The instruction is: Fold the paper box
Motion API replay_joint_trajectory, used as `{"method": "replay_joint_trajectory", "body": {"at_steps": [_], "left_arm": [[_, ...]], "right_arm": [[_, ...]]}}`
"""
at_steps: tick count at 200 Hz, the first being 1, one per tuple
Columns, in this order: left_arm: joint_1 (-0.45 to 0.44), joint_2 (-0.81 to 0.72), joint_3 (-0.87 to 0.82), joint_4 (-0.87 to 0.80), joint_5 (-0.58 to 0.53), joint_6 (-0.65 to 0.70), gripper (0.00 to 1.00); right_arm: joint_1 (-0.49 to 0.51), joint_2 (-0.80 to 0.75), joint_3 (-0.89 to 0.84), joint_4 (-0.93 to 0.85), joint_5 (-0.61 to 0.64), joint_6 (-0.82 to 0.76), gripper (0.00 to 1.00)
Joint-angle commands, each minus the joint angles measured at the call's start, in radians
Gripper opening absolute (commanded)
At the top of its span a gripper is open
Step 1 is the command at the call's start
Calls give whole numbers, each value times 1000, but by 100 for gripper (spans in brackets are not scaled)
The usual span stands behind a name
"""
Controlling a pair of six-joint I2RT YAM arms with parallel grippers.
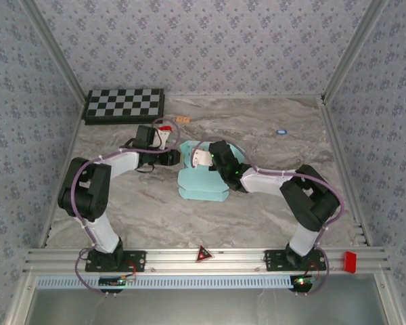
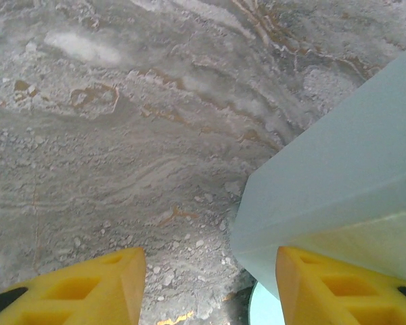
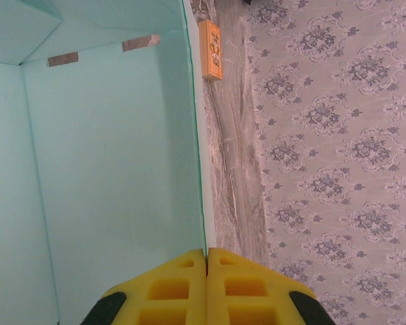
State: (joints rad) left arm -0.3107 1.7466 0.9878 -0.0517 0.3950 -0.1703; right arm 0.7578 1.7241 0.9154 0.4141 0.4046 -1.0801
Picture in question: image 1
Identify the light blue paper box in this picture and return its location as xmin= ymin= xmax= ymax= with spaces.
xmin=177 ymin=140 xmax=248 ymax=204

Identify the black grey chessboard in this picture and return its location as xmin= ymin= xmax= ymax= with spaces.
xmin=81 ymin=88 xmax=166 ymax=126

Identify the red black triangle sign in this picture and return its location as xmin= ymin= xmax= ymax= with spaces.
xmin=195 ymin=244 xmax=213 ymax=263

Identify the left circuit board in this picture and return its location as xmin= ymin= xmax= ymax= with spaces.
xmin=98 ymin=276 xmax=128 ymax=288

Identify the circuit board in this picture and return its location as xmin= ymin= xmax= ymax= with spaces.
xmin=98 ymin=276 xmax=128 ymax=288
xmin=290 ymin=274 xmax=317 ymax=292

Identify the right circuit board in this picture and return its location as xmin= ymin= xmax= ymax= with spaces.
xmin=290 ymin=274 xmax=317 ymax=292

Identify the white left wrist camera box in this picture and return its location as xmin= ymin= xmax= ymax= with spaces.
xmin=154 ymin=129 xmax=173 ymax=150

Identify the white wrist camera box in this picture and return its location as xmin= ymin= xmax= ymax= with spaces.
xmin=190 ymin=148 xmax=213 ymax=169
xmin=154 ymin=129 xmax=173 ymax=150

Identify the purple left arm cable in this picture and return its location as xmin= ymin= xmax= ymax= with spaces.
xmin=70 ymin=117 xmax=181 ymax=297

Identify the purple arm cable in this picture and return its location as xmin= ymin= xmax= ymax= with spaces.
xmin=70 ymin=117 xmax=181 ymax=297
xmin=191 ymin=138 xmax=346 ymax=297

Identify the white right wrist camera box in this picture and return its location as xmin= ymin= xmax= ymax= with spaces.
xmin=190 ymin=148 xmax=213 ymax=169

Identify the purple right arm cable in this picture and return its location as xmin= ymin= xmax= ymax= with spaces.
xmin=191 ymin=138 xmax=346 ymax=297

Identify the aluminium back rail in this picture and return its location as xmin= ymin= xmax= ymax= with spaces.
xmin=164 ymin=93 xmax=325 ymax=101

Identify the aluminium side rail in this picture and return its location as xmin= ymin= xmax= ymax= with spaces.
xmin=39 ymin=97 xmax=89 ymax=248
xmin=317 ymin=96 xmax=373 ymax=246

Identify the aluminium mounting rail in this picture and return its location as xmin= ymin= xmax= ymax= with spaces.
xmin=22 ymin=246 xmax=392 ymax=274

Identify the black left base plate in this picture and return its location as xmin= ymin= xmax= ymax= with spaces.
xmin=85 ymin=249 xmax=147 ymax=273

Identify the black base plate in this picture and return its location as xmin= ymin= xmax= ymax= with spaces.
xmin=263 ymin=249 xmax=327 ymax=272
xmin=85 ymin=249 xmax=147 ymax=273

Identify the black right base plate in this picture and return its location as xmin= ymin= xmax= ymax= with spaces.
xmin=263 ymin=249 xmax=327 ymax=272

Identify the slotted grey cable duct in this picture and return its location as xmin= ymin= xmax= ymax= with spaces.
xmin=36 ymin=274 xmax=294 ymax=289

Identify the aluminium frame post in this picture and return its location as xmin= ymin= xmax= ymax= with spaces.
xmin=323 ymin=0 xmax=392 ymax=102
xmin=19 ymin=0 xmax=89 ymax=106

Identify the red block on rail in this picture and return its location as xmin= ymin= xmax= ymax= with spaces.
xmin=343 ymin=251 xmax=358 ymax=274

